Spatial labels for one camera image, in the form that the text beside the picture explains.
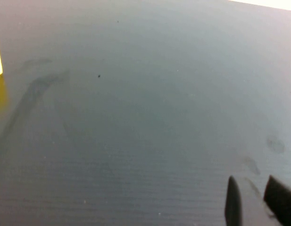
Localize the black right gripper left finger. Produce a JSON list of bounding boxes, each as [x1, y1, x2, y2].
[[224, 175, 243, 226]]

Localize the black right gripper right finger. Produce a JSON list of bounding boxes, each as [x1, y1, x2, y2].
[[263, 174, 291, 226]]

